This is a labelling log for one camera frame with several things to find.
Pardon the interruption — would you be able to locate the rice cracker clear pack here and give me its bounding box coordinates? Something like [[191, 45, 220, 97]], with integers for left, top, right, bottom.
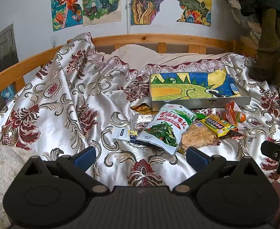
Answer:
[[178, 123, 221, 154]]

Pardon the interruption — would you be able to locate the yellow snack packet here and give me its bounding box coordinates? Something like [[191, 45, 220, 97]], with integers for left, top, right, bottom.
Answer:
[[200, 114, 237, 137]]

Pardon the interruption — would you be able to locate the dark dried meat packet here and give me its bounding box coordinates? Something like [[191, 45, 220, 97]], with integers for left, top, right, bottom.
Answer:
[[226, 130, 245, 139]]

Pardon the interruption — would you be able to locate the seaweed snack white green bag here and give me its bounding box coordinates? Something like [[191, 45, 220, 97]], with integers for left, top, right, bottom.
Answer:
[[136, 103, 196, 156]]

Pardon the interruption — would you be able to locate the orange snack bag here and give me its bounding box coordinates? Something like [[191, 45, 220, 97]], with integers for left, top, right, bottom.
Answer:
[[224, 101, 243, 128]]

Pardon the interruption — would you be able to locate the blue white snack packet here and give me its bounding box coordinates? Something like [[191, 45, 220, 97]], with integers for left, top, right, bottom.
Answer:
[[113, 128, 149, 145]]

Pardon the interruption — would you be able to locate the orange mandarin fruit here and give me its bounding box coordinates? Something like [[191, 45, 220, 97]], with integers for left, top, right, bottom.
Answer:
[[236, 112, 246, 123]]

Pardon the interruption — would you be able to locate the silver tray with drawing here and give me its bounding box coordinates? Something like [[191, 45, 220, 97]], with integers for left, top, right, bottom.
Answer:
[[149, 69, 251, 111]]

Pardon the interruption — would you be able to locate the gold foil snack packet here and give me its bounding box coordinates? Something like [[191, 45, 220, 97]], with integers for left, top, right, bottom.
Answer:
[[130, 103, 157, 115]]

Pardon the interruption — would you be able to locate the peanut bar clear pack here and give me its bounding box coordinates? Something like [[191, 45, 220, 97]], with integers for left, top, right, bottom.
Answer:
[[134, 114, 154, 131]]

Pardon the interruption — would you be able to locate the floral satin bedspread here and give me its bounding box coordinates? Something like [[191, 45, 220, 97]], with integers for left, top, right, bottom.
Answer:
[[0, 33, 280, 187]]

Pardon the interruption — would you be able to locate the white fluffy blanket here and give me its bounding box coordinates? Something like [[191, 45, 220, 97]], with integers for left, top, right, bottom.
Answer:
[[0, 145, 36, 228]]

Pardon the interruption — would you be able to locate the cream pillow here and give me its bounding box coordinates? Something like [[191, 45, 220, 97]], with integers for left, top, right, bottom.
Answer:
[[103, 44, 228, 71]]

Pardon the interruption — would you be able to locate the grey door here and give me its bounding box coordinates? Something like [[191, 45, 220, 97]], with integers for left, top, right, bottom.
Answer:
[[0, 24, 19, 111]]

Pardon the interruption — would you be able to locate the pile of dark clothes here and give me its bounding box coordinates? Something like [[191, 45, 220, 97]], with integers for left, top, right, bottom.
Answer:
[[226, 0, 280, 82]]

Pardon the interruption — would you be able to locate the red-haired girl drawing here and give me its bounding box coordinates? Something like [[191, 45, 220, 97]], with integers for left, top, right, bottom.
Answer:
[[51, 0, 83, 31]]

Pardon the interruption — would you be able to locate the blond boy drawing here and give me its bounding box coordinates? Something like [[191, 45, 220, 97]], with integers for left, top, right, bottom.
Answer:
[[82, 0, 121, 26]]

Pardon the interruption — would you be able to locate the landscape hill drawing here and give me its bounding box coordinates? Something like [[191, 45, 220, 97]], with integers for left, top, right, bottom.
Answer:
[[177, 0, 212, 26]]

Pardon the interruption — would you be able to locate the wooden bed frame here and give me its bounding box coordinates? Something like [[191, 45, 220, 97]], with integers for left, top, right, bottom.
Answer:
[[0, 34, 241, 92]]

